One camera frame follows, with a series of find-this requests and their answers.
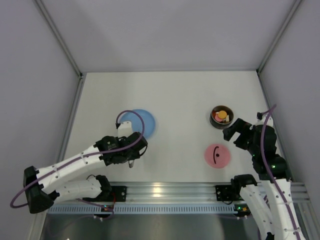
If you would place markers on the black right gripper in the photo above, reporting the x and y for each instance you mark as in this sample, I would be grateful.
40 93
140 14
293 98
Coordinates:
243 135

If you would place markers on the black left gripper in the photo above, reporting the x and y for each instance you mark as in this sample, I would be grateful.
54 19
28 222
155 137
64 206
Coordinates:
136 152

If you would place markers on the orange sausage food piece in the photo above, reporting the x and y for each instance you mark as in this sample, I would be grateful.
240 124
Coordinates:
222 114

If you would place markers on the pink lid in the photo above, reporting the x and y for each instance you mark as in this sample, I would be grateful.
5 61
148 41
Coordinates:
217 156

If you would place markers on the pink round food piece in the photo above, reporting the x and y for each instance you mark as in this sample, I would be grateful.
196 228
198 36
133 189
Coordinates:
219 120

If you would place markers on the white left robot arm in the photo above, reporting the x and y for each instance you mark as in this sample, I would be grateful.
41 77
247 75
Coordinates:
54 184

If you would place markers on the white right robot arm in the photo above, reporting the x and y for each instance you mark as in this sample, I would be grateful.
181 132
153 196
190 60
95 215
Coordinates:
274 212

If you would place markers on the steel lunch box bowl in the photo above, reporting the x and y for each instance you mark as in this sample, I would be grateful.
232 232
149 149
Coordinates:
221 125

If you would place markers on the blue plate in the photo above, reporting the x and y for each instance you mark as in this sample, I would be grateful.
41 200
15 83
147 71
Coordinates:
147 117

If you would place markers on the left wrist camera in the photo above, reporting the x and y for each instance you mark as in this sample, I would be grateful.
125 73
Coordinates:
124 129

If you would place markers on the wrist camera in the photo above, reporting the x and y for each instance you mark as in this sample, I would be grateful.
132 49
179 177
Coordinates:
124 129
264 118

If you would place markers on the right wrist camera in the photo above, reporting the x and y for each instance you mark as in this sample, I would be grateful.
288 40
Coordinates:
264 118

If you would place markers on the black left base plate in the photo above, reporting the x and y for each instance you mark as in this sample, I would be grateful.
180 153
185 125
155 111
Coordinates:
117 194

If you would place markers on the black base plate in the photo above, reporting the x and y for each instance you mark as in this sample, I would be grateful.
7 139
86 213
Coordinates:
227 193
117 194

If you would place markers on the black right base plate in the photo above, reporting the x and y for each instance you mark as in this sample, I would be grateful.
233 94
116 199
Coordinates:
227 193

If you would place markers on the grey cable duct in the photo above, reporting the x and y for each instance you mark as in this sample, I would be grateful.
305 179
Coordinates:
145 209

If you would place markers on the left aluminium frame post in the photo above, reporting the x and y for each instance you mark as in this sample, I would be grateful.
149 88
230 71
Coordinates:
40 5

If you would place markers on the aluminium frame post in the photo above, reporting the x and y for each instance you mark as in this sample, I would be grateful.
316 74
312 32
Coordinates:
279 34
40 5

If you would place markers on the right aluminium frame post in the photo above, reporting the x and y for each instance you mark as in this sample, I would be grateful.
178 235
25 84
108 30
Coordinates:
279 34

